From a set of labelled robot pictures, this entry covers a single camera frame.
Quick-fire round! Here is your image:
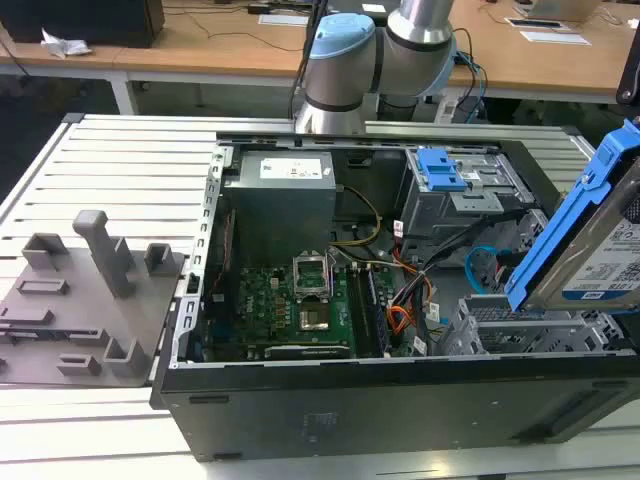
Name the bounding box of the hard disk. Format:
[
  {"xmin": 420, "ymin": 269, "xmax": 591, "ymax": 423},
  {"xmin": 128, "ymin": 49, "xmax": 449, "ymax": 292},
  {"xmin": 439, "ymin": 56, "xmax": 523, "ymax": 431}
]
[{"xmin": 503, "ymin": 117, "xmax": 640, "ymax": 314}]

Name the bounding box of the grey metal disk bay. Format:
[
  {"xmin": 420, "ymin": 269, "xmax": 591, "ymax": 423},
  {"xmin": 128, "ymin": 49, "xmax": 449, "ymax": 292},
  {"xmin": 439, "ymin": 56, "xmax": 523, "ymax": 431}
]
[{"xmin": 442, "ymin": 294, "xmax": 621, "ymax": 357}]

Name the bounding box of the black RAM slot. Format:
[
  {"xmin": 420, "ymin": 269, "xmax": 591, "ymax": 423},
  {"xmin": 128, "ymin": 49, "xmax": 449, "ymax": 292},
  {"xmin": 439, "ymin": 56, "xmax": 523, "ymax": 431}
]
[{"xmin": 347, "ymin": 267, "xmax": 369, "ymax": 354}]

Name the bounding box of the large white paper sheet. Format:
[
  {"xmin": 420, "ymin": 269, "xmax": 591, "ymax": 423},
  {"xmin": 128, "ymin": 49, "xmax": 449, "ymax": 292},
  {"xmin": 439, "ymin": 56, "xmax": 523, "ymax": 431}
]
[{"xmin": 518, "ymin": 29, "xmax": 592, "ymax": 47}]

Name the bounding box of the small white paper sheet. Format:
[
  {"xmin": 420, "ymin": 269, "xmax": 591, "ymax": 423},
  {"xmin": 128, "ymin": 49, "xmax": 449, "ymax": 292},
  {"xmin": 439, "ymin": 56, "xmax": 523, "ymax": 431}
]
[{"xmin": 503, "ymin": 17, "xmax": 554, "ymax": 30}]

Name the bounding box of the blue plastic drive latch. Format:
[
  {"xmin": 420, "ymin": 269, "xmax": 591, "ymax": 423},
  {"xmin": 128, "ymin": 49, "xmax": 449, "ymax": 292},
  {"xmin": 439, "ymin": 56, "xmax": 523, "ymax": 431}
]
[{"xmin": 414, "ymin": 147, "xmax": 470, "ymax": 194}]

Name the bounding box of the black mesh bin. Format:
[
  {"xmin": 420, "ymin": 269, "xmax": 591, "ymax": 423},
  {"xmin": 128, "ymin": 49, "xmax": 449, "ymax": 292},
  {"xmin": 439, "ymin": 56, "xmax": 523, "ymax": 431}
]
[{"xmin": 377, "ymin": 93, "xmax": 420, "ymax": 123}]

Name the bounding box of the grey optical drive cage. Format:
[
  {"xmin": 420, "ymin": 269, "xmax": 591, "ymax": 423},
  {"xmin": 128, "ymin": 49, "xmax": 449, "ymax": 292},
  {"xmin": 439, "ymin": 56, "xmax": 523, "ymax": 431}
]
[{"xmin": 402, "ymin": 147, "xmax": 536, "ymax": 256}]

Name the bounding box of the RAM stick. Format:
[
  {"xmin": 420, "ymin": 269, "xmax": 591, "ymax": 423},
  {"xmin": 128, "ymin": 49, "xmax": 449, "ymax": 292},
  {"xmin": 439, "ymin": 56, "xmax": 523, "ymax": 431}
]
[{"xmin": 363, "ymin": 264, "xmax": 391, "ymax": 351}]

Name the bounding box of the grey power supply unit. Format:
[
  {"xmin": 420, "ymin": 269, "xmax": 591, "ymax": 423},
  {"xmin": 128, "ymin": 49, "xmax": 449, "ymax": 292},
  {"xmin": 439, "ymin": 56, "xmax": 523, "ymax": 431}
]
[{"xmin": 222, "ymin": 149, "xmax": 337, "ymax": 256}]

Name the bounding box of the metal socket cover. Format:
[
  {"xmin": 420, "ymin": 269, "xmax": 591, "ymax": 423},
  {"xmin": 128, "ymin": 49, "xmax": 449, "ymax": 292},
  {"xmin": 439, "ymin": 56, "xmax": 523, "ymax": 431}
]
[{"xmin": 291, "ymin": 249, "xmax": 334, "ymax": 302}]

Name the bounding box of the CPU socket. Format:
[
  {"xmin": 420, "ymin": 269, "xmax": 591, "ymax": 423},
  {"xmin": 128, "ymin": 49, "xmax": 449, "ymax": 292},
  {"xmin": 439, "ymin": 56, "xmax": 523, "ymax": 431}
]
[{"xmin": 297, "ymin": 299, "xmax": 334, "ymax": 335}]

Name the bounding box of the black graphics card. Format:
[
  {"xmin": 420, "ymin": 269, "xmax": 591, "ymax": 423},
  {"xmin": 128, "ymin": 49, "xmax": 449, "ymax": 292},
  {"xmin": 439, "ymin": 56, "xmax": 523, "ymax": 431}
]
[{"xmin": 263, "ymin": 341, "xmax": 353, "ymax": 360}]

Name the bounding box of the wooden desk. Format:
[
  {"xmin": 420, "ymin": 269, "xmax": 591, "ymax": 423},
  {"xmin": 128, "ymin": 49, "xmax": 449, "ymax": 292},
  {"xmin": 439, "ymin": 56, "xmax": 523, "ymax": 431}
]
[{"xmin": 0, "ymin": 0, "xmax": 640, "ymax": 106}]

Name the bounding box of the green motherboard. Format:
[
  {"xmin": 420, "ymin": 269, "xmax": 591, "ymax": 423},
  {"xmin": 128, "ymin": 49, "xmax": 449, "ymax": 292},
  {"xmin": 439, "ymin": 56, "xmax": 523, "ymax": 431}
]
[{"xmin": 204, "ymin": 259, "xmax": 416, "ymax": 361}]

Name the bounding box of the black open PC case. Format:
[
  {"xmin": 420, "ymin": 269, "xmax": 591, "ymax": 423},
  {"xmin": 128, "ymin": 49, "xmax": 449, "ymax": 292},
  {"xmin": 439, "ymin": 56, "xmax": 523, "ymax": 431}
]
[{"xmin": 149, "ymin": 130, "xmax": 640, "ymax": 464}]

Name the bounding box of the black box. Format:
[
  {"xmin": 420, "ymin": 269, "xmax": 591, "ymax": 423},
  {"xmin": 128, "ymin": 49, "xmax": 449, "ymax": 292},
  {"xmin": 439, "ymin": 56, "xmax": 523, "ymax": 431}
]
[{"xmin": 0, "ymin": 0, "xmax": 166, "ymax": 50}]

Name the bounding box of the crumpled white paper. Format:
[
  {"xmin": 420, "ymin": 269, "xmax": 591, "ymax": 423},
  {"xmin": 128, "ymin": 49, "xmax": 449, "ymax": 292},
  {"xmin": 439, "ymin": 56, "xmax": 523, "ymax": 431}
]
[{"xmin": 39, "ymin": 27, "xmax": 94, "ymax": 59}]

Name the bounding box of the grey parts rack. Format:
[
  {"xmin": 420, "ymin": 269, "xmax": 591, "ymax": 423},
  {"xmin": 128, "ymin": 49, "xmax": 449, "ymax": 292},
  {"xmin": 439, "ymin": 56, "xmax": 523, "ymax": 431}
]
[{"xmin": 0, "ymin": 209, "xmax": 187, "ymax": 387}]

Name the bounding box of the blue cable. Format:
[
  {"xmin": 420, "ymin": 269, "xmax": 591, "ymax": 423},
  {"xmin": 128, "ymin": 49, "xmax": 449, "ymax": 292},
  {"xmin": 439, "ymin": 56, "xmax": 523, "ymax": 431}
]
[{"xmin": 452, "ymin": 49, "xmax": 489, "ymax": 124}]

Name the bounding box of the black wire bundle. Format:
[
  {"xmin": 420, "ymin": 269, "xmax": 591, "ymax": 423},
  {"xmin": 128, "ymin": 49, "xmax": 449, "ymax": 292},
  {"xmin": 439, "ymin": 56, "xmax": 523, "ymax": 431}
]
[{"xmin": 394, "ymin": 212, "xmax": 531, "ymax": 286}]

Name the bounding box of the blue data wire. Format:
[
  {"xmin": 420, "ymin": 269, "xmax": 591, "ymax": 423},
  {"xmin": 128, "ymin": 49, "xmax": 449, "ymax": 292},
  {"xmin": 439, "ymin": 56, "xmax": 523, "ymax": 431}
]
[{"xmin": 464, "ymin": 247, "xmax": 516, "ymax": 301}]

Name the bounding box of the yellow and black wire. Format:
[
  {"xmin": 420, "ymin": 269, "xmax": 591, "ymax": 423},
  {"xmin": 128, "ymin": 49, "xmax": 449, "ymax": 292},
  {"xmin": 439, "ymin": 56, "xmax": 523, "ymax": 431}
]
[{"xmin": 329, "ymin": 184, "xmax": 385, "ymax": 249}]

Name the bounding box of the black arm base cable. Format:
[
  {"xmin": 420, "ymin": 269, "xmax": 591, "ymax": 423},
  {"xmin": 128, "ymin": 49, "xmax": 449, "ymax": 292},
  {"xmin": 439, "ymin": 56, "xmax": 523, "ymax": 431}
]
[{"xmin": 292, "ymin": 0, "xmax": 331, "ymax": 121}]

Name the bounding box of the orange wire bundle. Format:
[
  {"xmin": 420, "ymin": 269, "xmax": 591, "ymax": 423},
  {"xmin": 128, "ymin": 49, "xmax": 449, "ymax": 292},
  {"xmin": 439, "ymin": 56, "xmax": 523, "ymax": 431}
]
[{"xmin": 387, "ymin": 272, "xmax": 435, "ymax": 337}]

